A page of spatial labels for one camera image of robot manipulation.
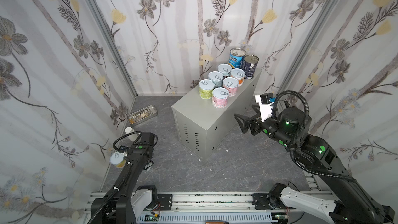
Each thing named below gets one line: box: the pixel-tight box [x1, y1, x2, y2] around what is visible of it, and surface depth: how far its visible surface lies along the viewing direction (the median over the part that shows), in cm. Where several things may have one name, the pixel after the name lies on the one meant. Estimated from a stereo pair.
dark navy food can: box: [240, 54, 260, 80], surface depth 78 cm
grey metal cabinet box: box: [171, 70, 262, 162], surface depth 73 cm
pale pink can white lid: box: [211, 87, 230, 109], surface depth 68 cm
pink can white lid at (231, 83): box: [222, 76, 239, 97], surface depth 72 cm
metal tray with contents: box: [126, 104, 158, 126], surface depth 110 cm
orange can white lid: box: [230, 67, 246, 87], surface depth 77 cm
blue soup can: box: [228, 47, 247, 69], surface depth 80 cm
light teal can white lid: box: [207, 71, 224, 88], surface depth 75 cm
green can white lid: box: [198, 78, 216, 100], surface depth 71 cm
